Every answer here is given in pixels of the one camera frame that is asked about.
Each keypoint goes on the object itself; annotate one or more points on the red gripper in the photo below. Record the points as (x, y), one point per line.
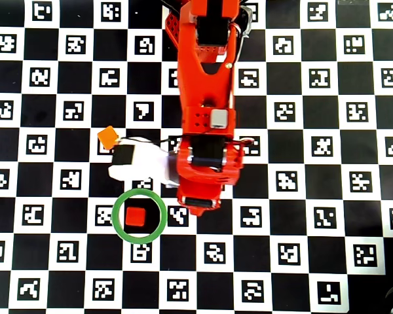
(199, 202)

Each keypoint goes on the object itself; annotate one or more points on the red cube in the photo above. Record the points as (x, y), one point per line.
(135, 216)

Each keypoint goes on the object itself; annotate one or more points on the orange cube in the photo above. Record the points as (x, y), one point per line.
(106, 135)

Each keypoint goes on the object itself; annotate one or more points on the red robot arm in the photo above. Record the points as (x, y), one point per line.
(203, 81)

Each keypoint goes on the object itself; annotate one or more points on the small grey box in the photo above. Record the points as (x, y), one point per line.
(219, 118)

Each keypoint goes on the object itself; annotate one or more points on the checkerboard marker mat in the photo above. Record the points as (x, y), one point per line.
(36, 42)

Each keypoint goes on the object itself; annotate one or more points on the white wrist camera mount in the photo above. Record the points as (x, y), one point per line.
(147, 163)

